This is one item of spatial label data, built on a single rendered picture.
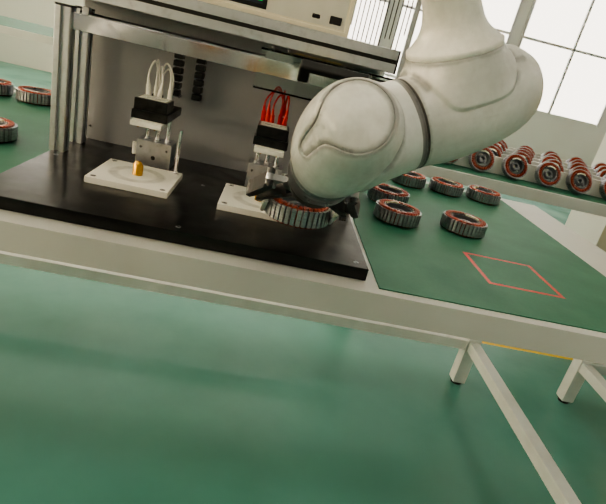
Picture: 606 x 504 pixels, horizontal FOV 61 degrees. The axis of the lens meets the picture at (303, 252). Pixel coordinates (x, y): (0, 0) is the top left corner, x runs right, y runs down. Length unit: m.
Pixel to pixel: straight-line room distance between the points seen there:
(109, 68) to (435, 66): 0.89
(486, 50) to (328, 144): 0.19
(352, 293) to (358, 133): 0.40
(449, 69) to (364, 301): 0.41
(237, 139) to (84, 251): 0.55
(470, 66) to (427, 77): 0.04
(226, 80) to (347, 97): 0.78
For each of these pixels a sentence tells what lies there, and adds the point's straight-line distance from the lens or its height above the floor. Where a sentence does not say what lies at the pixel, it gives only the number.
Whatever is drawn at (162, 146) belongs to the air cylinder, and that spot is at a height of 0.82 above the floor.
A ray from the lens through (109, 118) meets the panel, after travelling 1.32.
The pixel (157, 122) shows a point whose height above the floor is 0.88.
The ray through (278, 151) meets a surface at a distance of 1.03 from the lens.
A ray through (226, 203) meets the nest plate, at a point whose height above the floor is 0.78.
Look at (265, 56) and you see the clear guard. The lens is 0.88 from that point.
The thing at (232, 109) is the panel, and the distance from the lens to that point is 1.25.
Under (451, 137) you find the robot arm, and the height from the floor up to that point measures 1.03.
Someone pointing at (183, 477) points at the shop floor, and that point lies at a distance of 1.48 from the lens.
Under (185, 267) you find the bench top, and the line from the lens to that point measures 0.81.
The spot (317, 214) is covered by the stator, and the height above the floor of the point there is 0.84.
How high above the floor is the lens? 1.08
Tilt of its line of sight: 21 degrees down
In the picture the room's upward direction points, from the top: 14 degrees clockwise
